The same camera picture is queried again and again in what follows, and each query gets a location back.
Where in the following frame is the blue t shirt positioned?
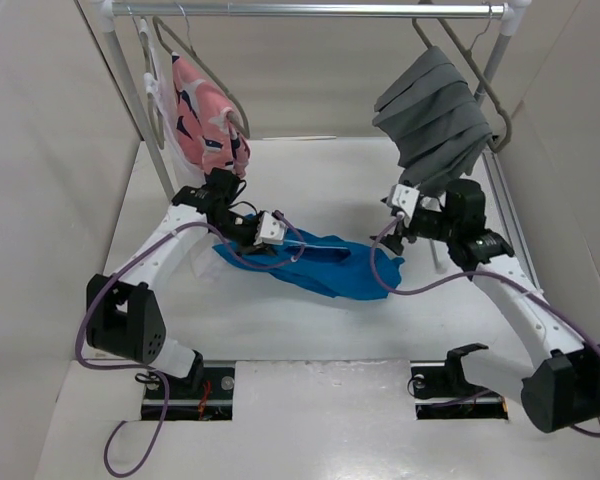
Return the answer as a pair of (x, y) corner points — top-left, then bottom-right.
(214, 229), (404, 301)

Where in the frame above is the light blue wire hanger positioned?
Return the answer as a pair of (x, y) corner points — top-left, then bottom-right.
(282, 240), (349, 252)

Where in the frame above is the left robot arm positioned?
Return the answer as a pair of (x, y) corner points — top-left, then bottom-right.
(84, 168), (287, 397)

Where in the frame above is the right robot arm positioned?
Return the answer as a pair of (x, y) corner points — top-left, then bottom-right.
(374, 179), (600, 433)

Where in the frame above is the white plastic hanger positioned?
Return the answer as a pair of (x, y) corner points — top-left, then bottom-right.
(138, 17), (176, 150)

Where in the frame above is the beige hanger left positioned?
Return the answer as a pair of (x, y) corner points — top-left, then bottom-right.
(151, 3), (251, 139)

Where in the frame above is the pink patterned garment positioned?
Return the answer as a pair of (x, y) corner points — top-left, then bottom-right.
(171, 53), (250, 178)

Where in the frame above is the grey pleated garment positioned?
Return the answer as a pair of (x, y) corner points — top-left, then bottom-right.
(372, 46), (492, 197)

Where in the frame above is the silver clothes rack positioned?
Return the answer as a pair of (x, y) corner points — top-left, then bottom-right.
(79, 0), (531, 275)

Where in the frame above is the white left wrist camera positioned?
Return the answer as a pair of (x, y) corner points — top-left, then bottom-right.
(254, 211), (287, 245)

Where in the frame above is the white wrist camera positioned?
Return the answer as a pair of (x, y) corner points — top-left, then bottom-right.
(383, 184), (420, 220)
(254, 211), (287, 245)

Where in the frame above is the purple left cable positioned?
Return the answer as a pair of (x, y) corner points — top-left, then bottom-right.
(73, 209), (301, 479)

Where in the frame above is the purple cable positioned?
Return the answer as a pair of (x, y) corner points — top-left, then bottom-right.
(369, 211), (600, 440)
(73, 209), (301, 479)

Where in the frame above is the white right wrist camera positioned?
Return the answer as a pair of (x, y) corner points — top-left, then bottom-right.
(383, 184), (420, 220)

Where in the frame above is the aluminium rail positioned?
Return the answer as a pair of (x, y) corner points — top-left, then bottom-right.
(483, 149), (540, 288)

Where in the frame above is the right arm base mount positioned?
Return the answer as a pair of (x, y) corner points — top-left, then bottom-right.
(406, 343), (509, 421)

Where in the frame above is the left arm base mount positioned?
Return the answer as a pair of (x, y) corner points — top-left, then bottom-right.
(135, 361), (236, 422)

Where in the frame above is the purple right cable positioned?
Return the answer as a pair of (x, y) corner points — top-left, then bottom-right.
(369, 211), (600, 440)

